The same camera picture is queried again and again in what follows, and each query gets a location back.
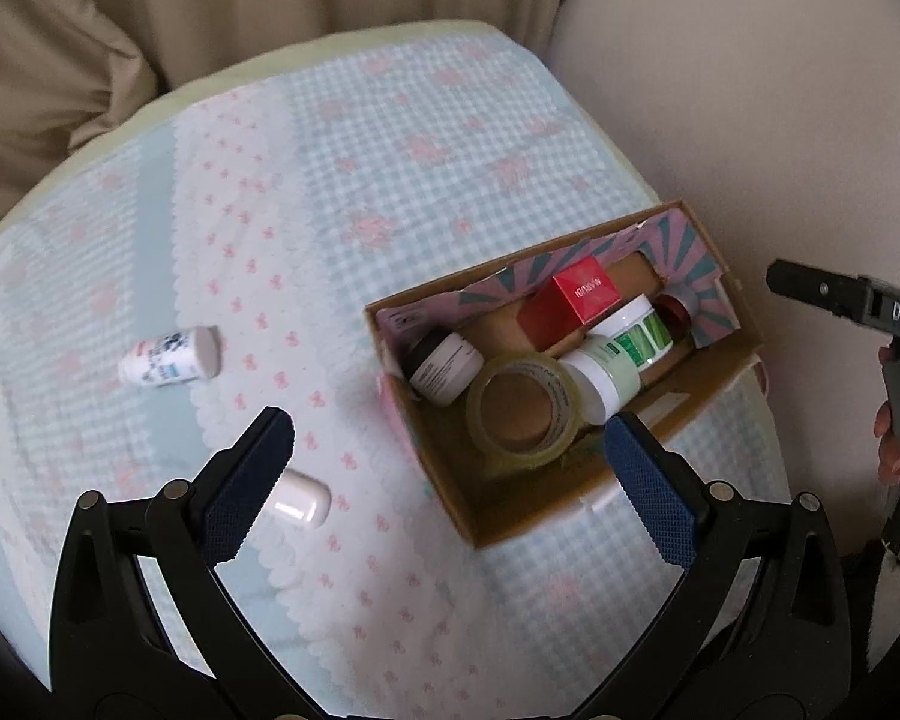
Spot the white earbuds case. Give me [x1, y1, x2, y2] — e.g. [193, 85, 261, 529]
[265, 470, 331, 530]

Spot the white lidded pale green jar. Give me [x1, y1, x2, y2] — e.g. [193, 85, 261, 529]
[559, 335, 642, 426]

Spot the small red and white box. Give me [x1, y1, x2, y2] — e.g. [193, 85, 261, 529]
[517, 257, 621, 351]

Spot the white bottle with blue print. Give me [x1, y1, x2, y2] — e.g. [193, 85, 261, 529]
[118, 327, 221, 388]

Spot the clear packing tape roll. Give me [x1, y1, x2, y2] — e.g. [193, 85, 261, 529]
[466, 353, 580, 475]

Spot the dark jar with grey lid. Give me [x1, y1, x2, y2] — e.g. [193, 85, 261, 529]
[401, 327, 484, 408]

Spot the silver lidded dark red jar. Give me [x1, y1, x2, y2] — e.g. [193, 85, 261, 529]
[652, 284, 699, 343]

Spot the white jar with green label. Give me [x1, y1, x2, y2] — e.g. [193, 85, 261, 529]
[590, 294, 674, 372]

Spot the person's right hand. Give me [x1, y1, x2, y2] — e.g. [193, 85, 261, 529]
[873, 343, 900, 488]

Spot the cardboard box with pink flaps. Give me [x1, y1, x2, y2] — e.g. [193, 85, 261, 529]
[365, 202, 761, 548]

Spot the blue checkered floral bedsheet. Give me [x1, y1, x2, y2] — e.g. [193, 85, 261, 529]
[0, 18, 794, 717]

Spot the beige curtain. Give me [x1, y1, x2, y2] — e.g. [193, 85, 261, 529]
[0, 0, 602, 226]

